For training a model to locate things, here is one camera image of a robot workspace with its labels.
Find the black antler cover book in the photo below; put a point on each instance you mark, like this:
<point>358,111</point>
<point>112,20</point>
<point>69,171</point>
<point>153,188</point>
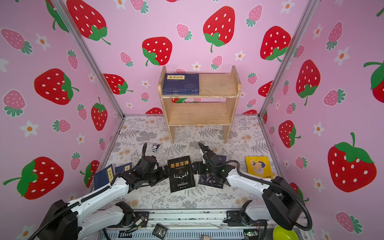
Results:
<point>181,174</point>

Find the lime green bowl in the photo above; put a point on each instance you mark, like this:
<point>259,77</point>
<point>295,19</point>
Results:
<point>280,233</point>

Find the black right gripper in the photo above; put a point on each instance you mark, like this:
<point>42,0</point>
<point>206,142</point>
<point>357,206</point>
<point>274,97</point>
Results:
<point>199,167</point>

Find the aluminium corner post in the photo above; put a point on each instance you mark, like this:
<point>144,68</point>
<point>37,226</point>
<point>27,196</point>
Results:
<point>296,38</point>
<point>79,40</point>

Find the left aluminium corner post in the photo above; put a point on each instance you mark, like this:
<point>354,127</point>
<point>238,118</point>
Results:
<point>79,40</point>

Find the Kuromi toy figurine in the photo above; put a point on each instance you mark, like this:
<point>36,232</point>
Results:
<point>155,148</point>

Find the navy book yellow label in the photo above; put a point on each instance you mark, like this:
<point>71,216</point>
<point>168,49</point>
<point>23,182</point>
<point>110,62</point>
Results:
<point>170,92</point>

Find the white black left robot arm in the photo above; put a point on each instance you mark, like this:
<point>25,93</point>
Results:
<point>82,217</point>

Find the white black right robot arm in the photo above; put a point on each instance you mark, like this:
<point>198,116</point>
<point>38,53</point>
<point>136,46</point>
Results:
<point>282,204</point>

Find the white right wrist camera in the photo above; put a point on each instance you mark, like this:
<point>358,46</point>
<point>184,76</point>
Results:
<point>209,156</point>

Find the navy book behind left arm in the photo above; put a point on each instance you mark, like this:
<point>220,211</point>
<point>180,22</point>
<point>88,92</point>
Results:
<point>123,168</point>

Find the small black electronic module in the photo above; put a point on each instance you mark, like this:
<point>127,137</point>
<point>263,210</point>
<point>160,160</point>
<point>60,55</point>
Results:
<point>160,231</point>

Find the dark old man book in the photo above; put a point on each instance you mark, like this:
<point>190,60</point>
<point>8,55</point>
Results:
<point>207,180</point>

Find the right aluminium corner post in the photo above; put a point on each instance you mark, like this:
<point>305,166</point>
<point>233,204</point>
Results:
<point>296,38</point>

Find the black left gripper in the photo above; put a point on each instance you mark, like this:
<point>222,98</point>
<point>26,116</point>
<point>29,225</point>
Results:
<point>163,175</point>

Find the yellow cartoon cover book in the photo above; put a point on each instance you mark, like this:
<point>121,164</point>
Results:
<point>259,167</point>

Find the wooden two-tier shelf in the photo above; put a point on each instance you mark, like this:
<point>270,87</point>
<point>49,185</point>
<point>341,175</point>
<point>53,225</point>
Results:
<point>215,105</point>

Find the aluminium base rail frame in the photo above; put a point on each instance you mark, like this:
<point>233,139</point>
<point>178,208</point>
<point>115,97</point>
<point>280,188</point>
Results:
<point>195,224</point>

